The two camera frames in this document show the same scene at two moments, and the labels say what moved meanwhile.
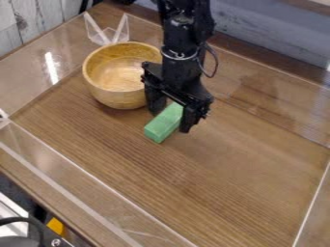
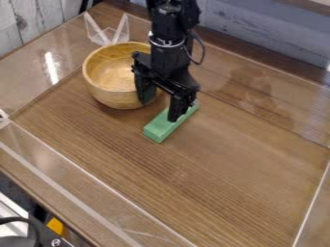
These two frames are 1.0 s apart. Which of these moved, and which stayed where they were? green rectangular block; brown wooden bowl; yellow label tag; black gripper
Moved: black gripper
Stayed: yellow label tag; brown wooden bowl; green rectangular block
